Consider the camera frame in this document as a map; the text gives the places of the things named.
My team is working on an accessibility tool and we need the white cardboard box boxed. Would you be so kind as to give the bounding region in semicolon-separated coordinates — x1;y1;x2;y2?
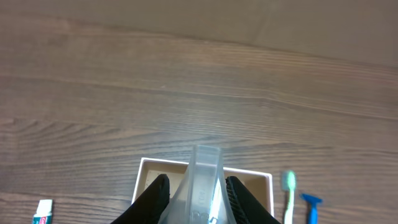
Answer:
132;157;274;215

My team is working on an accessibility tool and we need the clear soap bottle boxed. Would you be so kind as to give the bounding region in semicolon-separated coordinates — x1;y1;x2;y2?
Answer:
159;145;236;224

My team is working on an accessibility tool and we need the green toothpaste tube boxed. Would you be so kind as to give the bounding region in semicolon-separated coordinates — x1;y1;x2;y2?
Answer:
32;199;53;224

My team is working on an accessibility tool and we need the green white toothbrush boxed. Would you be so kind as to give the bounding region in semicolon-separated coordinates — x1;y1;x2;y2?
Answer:
281;170;296;224

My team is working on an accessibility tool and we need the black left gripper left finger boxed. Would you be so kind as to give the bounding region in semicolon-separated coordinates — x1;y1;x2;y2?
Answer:
111;174;170;224

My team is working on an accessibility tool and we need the blue disposable razor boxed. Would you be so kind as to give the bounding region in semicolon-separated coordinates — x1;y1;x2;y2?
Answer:
301;194;323;224

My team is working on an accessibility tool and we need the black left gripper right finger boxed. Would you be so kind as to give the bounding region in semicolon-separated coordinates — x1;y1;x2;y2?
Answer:
226;176;280;224

